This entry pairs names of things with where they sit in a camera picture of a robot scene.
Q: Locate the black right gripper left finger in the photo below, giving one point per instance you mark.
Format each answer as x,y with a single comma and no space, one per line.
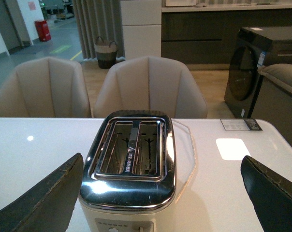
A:
48,206

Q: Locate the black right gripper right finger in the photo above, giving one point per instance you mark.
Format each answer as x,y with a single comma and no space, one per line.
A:
270,194

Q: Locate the cream chrome two-slot toaster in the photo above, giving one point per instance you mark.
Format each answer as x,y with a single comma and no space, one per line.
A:
129,177

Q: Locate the black label card on table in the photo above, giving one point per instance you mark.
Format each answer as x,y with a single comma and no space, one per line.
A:
245,124

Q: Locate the grey sofa armrest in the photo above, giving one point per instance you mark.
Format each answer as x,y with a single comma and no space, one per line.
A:
274,101

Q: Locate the beige chair left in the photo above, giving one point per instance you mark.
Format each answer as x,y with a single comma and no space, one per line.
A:
45,87

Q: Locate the beige chair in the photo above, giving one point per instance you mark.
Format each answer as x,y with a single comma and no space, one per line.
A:
151,83
45,87

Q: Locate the dark front-load washing machine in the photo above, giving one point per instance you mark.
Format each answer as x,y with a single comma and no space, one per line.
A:
255,47

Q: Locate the beige chair right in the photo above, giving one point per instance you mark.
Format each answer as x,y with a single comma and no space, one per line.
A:
151,83

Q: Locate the woven laundry basket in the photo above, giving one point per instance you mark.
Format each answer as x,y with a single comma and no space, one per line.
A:
106,52

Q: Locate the red bin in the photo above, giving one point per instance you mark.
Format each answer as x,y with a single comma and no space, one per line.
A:
42,30

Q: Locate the dark kitchen counter cabinets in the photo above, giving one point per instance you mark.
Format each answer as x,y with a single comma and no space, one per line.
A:
209,37

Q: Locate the grey curtain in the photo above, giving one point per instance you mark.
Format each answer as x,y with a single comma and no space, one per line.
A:
98,18

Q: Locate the white cabinet column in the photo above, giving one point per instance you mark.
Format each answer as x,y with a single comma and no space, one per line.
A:
141,26

